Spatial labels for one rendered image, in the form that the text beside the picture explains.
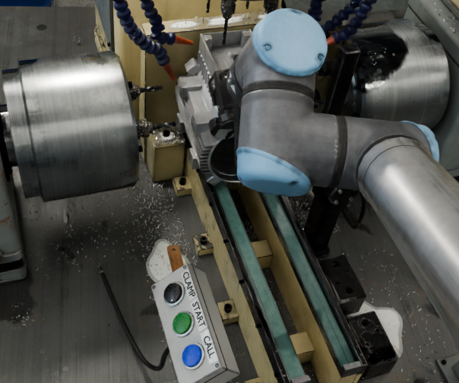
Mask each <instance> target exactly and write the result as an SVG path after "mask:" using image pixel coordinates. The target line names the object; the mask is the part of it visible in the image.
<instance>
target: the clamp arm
mask: <svg viewBox="0 0 459 383"><path fill-rule="evenodd" d="M359 55H360V50H359V48H358V46H357V45H350V46H341V47H340V50H339V53H338V56H337V61H336V64H335V66H334V71H333V74H332V77H331V82H330V85H329V88H328V92H327V96H326V98H325V101H324V105H323V109H322V111H321V113H324V114H331V115H336V116H340V114H341V112H342V109H343V105H344V102H345V99H346V97H347V93H348V90H349V88H350V83H351V81H352V78H353V74H354V71H355V69H356V64H357V62H358V59H359Z"/></svg>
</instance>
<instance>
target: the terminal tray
mask: <svg viewBox="0 0 459 383"><path fill-rule="evenodd" d="M245 32H248V34H245ZM207 35H208V36H210V38H206V36H207ZM251 35H252V31H251V29H247V30H232V31H227V32H226V44H225V46H224V45H223V44H222V41H223V32H216V33H201V34H200V43H199V51H198V64H199V71H200V72H201V76H202V75H203V77H202V80H204V84H206V88H208V90H207V92H208V93H210V90H209V86H208V81H209V80H210V79H211V77H212V75H213V74H214V72H215V71H220V69H221V68H225V69H227V68H230V66H231V64H232V63H233V62H234V61H233V58H234V56H235V55H238V54H239V53H240V51H241V50H242V48H243V46H244V45H245V44H246V42H247V41H248V39H249V37H250V36H251ZM210 97H211V93H210Z"/></svg>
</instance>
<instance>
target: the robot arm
mask: <svg viewBox="0 0 459 383"><path fill-rule="evenodd" d="M327 51H328V43H327V39H326V36H325V34H324V31H323V30H322V28H321V26H320V25H319V24H318V22H317V21H316V20H315V19H314V18H312V17H311V16H309V15H308V14H306V13H304V12H302V11H299V10H296V9H292V8H282V9H278V10H276V11H272V12H271V13H269V14H268V15H266V16H265V17H264V18H263V20H261V21H259V22H258V23H257V24H256V26H255V28H254V30H253V32H252V35H251V36H250V37H249V39H248V41H247V42H246V44H245V45H244V46H243V48H242V50H241V51H240V53H239V54H238V55H235V56H234V58H233V61H234V62H233V63H232V64H231V66H230V68H227V69H225V70H221V71H215V72H214V74H213V75H212V77H211V79H210V80H209V81H208V86H209V90H210V93H211V98H212V111H213V117H214V118H213V119H211V120H210V121H209V123H208V124H209V129H210V133H211V134H212V135H213V136H215V137H217V138H221V139H226V138H232V137H234V148H235V165H236V167H237V176H238V178H239V181H240V182H241V183H242V184H243V185H245V186H246V187H248V188H250V189H253V190H255V191H257V192H262V193H265V194H269V195H284V196H289V197H293V196H301V195H305V194H307V193H308V192H309V191H310V189H311V187H312V186H318V187H325V188H326V187H328V188H344V189H351V190H357V191H360V192H361V193H362V195H363V197H364V198H365V199H366V200H367V201H368V202H369V203H370V204H371V206H372V208H373V209H374V211H375V212H376V214H377V215H378V218H379V219H380V221H381V222H382V224H383V225H384V227H385V229H386V230H387V232H388V234H389V235H390V237H391V238H392V240H393V242H394V244H395V245H396V246H397V248H398V250H399V252H400V253H401V255H402V256H403V258H404V260H405V262H406V263H407V265H408V266H409V268H410V269H411V271H412V272H413V275H414V276H415V278H416V279H417V281H418V282H419V285H420V286H421V287H422V288H423V291H424V292H425V294H426V295H427V297H428V298H429V301H430V302H431V303H432V305H433V307H434V309H435V310H436V311H437V313H438V315H439V317H440V319H441V320H442V321H443V323H444V325H445V327H446V328H447V329H448V331H449V333H450V335H451V336H452V338H453V339H454V341H455V343H456V344H457V346H458V348H459V182H458V181H457V180H456V179H455V178H454V177H452V176H451V175H450V174H449V173H448V172H447V171H446V170H445V169H444V168H443V167H442V166H441V165H440V164H439V149H438V142H437V141H436V140H435V135H434V134H433V132H432V131H431V130H430V129H429V128H428V127H426V126H424V125H418V124H416V123H414V122H409V121H401V122H394V121H386V120H379V119H365V118H358V117H351V116H336V115H331V114H324V113H316V112H314V96H315V72H317V71H318V70H319V69H320V68H321V67H322V65H323V64H324V60H325V57H326V55H327ZM224 72H225V73H224ZM213 79H214V82H215V83H214V86H215V88H214V89H213V86H212V81H213Z"/></svg>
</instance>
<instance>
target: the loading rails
mask: <svg viewBox="0 0 459 383"><path fill-rule="evenodd" d="M182 135H184V136H183V137H184V139H185V162H184V174H185V176H180V177H175V178H173V187H174V189H175V192H176V195H177V196H182V195H190V194H192V197H193V199H194V202H195V205H196V208H197V210H198V213H199V216H200V218H201V222H202V224H203V227H204V230H205V232H206V233H204V234H200V235H196V236H193V240H192V241H193V244H194V247H195V251H196V253H197V255H198V256H200V255H207V254H211V253H214V257H215V259H216V262H217V266H218V268H219V270H220V274H221V276H222V278H223V282H224V284H225V287H226V291H227V292H228V295H229V298H230V300H227V301H223V302H218V303H217V309H218V312H219V314H220V317H221V320H222V322H223V324H229V323H233V322H238V323H239V326H240V328H241V331H242V334H243V337H244V339H245V342H246V345H247V347H248V351H249V353H250V355H251V358H252V362H253V363H254V366H255V370H256V372H257V374H258V378H253V379H250V380H248V381H244V382H243V383H309V382H310V380H311V379H310V377H309V375H305V373H304V371H303V368H302V366H301V363H304V362H309V361H310V363H311V364H312V368H313V369H314V372H315V374H316V377H317V379H318V382H319V383H357V382H358V380H359V378H360V376H361V375H362V373H363V372H364V370H365V369H366V366H367V365H368V364H367V362H366V360H365V357H364V355H363V354H362V351H361V349H360V348H359V345H358V343H357V342H356V339H355V337H354V335H353V332H352V331H351V329H350V326H349V325H348V323H347V320H346V319H345V316H344V314H343V312H342V310H341V308H340V306H339V304H338V302H337V300H336V297H335V295H334V293H333V291H332V289H331V287H330V285H329V283H328V281H327V279H326V276H325V275H324V272H323V270H322V269H321V266H320V264H319V263H318V260H317V258H316V256H315V253H314V252H313V250H312V247H311V246H310V244H309V241H308V240H307V238H306V235H305V233H304V231H303V229H302V227H301V225H300V223H299V221H298V219H297V217H296V214H295V212H294V210H293V208H292V206H291V204H290V202H289V200H288V198H287V196H284V195H269V194H265V193H262V192H259V191H255V190H253V189H250V188H248V187H246V186H245V185H244V186H242V184H241V183H240V185H239V187H238V185H237V184H236V185H235V187H233V184H231V187H229V185H228V183H227V185H226V187H225V185H224V183H223V181H221V182H219V183H218V184H217V185H215V186H213V185H212V184H210V183H208V182H207V181H206V178H205V176H204V173H202V172H201V170H200V169H192V167H191V165H190V162H189V160H188V153H189V148H192V147H191V145H190V143H189V140H188V136H187V134H186V133H182ZM235 189H237V190H238V193H239V195H240V198H241V199H242V203H243V204H244V207H245V209H246V212H247V214H248V217H249V219H250V221H251V223H252V226H253V228H254V230H255V233H256V235H257V236H258V240H259V241H257V242H250V240H249V238H248V235H247V232H246V231H245V227H244V226H243V223H242V220H241V218H240V216H239V213H238V211H237V209H236V206H235V204H234V201H233V198H232V196H231V194H230V191H232V190H235ZM266 267H270V268H271V271H272V273H273V275H274V278H275V280H276V282H277V285H278V287H279V289H280V292H281V294H282V297H283V299H284V302H285V303H286V307H287V308H288V310H289V313H290V316H291V318H292V320H293V323H294V325H295V327H296V330H297V332H298V334H293V335H290V336H289V334H288V332H287V330H286V327H285V324H284V323H283V319H282V318H281V315H280V312H279V310H278V308H277V305H276V302H275V301H274V297H273V296H272V293H271V290H270V288H269V286H268V284H267V281H266V279H265V276H264V274H263V271H262V268H266Z"/></svg>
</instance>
